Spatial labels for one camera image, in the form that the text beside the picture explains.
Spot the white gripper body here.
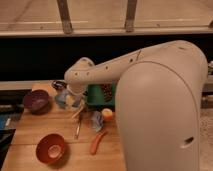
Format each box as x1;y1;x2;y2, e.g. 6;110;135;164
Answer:
66;86;85;103

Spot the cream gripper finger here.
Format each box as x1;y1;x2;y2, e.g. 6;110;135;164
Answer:
71;107;85;119

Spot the green plastic tray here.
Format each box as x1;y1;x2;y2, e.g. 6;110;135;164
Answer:
86;84;116;108

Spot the blue grey cloth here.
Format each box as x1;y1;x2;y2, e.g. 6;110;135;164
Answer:
91;111;104;132

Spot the orange carrot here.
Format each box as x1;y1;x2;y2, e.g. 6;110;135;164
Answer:
90;131;107;155

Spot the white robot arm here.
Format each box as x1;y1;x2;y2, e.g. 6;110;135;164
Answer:
64;40;208;171

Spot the dark grape bunch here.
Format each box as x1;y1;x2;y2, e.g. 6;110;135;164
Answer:
101;84;112;102

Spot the blue sponge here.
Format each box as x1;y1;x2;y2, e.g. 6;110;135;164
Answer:
65;95;84;109

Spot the red yellow apple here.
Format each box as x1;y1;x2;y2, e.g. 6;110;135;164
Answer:
101;108;114;122

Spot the red bowl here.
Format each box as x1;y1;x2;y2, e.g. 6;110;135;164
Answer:
36;134;66;165

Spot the metal fork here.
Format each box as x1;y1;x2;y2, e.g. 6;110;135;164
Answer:
74;115;82;139

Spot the purple bowl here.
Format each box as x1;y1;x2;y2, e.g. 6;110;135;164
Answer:
23;89;49;112

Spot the small blue cup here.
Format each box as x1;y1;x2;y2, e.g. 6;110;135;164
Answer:
55;90;68;108

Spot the wooden cutting board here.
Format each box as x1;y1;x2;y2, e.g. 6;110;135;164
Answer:
1;79;128;171

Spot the black ladle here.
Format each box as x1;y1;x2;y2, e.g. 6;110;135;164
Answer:
52;80;67;91

